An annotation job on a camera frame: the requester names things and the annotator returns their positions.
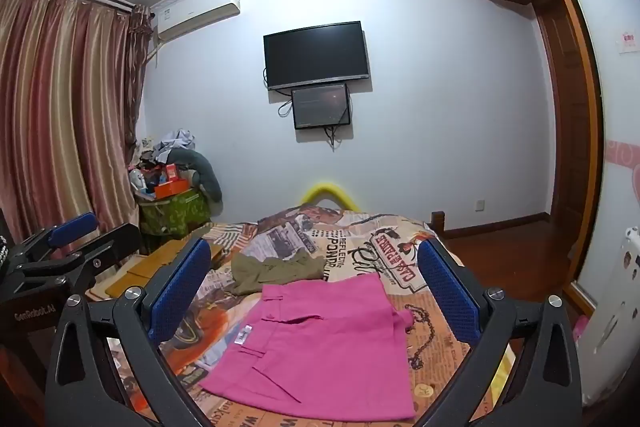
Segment black wall television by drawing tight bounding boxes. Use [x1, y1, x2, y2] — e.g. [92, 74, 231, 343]
[263, 21, 372, 91]

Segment green storage box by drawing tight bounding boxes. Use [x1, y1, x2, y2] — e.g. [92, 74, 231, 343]
[137, 187, 213, 253]

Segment pile of clothes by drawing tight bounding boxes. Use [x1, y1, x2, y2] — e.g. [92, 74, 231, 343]
[127, 129, 196, 188]

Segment white air conditioner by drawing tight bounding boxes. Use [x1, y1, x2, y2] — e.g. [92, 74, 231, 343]
[152, 0, 241, 42]

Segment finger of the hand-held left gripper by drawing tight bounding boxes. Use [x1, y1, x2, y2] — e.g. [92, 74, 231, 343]
[7, 212, 99, 269]
[10, 223, 143, 297]

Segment light wooden board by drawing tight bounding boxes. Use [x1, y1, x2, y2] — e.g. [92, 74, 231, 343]
[102, 237, 223, 300]

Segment black cable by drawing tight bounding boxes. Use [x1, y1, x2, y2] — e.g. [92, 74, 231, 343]
[325, 124, 351, 152]

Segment olive green pants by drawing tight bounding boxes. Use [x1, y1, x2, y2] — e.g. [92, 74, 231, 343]
[230, 253, 328, 297]

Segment newspaper print blanket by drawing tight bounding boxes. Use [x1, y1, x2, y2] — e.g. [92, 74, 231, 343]
[85, 202, 516, 427]

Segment grey plush pillow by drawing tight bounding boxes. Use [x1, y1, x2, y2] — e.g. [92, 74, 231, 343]
[172, 149, 223, 202]

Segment white plastic appliance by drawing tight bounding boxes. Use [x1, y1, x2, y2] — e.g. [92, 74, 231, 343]
[575, 227, 640, 408]

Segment white sliding wardrobe door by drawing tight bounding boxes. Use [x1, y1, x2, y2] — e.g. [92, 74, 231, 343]
[542, 0, 640, 308]

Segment yellow cushion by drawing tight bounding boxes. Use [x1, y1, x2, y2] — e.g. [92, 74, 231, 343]
[300, 181, 362, 212]

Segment pink pants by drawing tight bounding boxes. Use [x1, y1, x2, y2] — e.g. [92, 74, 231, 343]
[199, 273, 418, 422]

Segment striped brown curtain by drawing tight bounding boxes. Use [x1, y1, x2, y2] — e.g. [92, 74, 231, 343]
[0, 0, 153, 258]

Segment wooden door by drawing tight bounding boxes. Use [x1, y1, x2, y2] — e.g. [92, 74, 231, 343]
[530, 0, 601, 298]

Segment orange box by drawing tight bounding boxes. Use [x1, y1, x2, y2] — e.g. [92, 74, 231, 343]
[152, 179, 191, 200]

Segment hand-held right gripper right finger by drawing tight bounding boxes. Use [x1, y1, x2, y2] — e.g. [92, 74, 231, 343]
[410, 237, 583, 427]

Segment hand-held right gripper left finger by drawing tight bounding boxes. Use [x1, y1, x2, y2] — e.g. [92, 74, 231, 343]
[44, 237, 213, 427]

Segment small black monitor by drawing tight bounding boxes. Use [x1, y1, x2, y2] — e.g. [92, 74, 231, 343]
[291, 83, 351, 130]

